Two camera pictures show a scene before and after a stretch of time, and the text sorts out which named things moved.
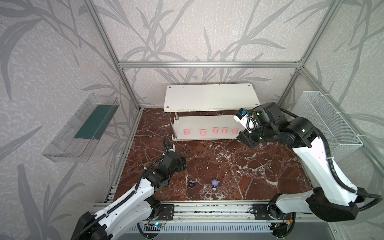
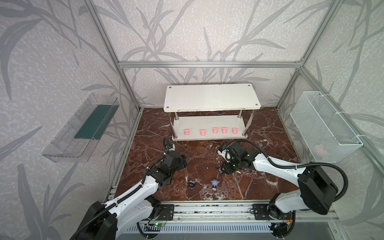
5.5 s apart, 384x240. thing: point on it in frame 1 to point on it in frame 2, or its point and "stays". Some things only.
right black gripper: [247, 137] to [227, 163]
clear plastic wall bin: [76, 142] stays
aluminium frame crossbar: [299, 64] stays
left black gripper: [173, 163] stays
